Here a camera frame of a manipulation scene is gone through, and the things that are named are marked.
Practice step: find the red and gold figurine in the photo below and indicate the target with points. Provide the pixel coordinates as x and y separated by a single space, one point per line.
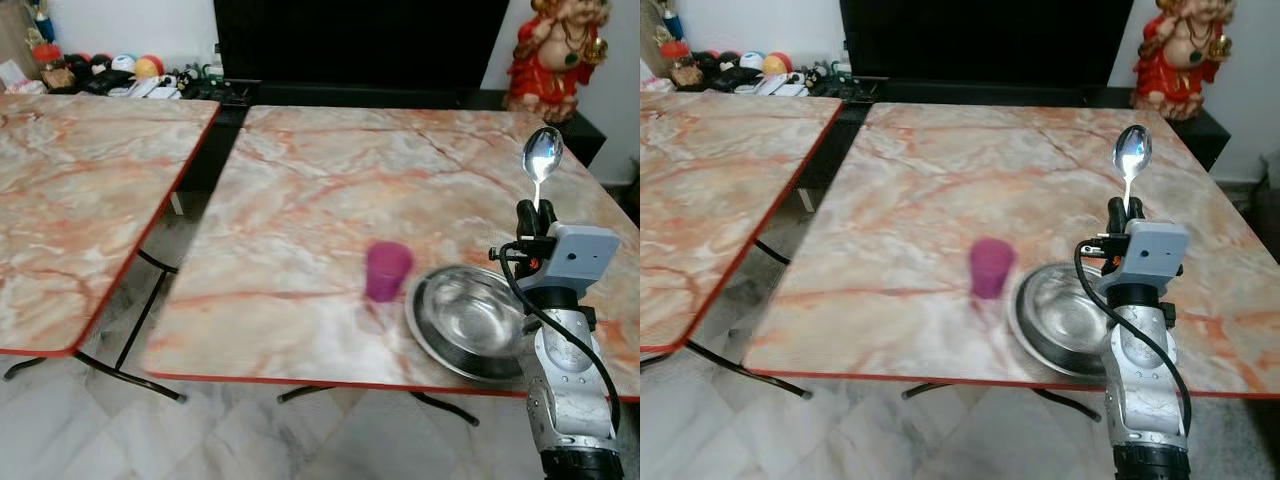
1185 58
555 60

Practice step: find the black television screen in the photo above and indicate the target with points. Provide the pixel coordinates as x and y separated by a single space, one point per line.
360 40
985 40

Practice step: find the shiny steel spoon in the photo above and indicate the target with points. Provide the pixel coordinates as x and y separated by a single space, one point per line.
1132 152
543 155

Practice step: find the white and blue ball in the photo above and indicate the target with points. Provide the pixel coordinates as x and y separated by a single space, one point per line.
123 62
752 59

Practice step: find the small basket with red top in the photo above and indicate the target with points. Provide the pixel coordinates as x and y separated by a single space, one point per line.
52 65
683 62

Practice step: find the yellow and red ball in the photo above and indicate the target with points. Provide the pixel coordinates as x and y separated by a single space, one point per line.
776 63
149 66

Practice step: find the pink plastic cup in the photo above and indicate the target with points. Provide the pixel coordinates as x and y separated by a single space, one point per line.
388 272
991 268

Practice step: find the black telephone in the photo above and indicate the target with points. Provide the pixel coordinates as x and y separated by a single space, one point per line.
738 78
108 82

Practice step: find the black metal table legs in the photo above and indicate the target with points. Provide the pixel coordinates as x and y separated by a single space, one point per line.
1060 402
440 405
745 368
130 345

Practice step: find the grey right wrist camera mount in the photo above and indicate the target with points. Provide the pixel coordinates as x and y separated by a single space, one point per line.
1150 250
580 255

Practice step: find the round steel bowl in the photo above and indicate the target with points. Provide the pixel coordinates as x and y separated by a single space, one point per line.
465 320
1060 318

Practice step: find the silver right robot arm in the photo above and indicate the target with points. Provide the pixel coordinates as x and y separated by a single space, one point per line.
568 395
1140 400

